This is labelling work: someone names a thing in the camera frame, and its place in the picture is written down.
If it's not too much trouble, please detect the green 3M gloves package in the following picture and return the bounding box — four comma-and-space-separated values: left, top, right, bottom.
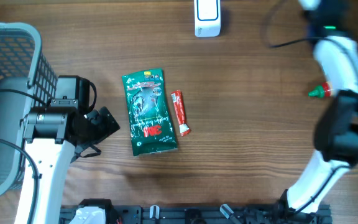
122, 68, 177, 156

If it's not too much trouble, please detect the black left camera cable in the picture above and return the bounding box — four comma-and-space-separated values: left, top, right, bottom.
0, 88, 48, 224

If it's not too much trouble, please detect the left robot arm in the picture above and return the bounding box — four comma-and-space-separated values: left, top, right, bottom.
15, 76, 120, 223

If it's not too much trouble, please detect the red sauce bottle green cap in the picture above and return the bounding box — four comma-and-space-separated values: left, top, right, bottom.
308, 82, 333, 98

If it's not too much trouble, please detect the red snack stick packet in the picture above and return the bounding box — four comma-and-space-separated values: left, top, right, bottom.
171, 90, 191, 136

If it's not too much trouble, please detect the grey plastic shopping basket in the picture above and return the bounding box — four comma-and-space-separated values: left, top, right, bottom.
0, 22, 57, 196

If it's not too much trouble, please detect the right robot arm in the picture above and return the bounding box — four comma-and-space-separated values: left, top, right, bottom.
282, 1, 358, 217

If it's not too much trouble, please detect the white barcode scanner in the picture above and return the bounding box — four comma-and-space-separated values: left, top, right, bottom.
194, 0, 221, 38

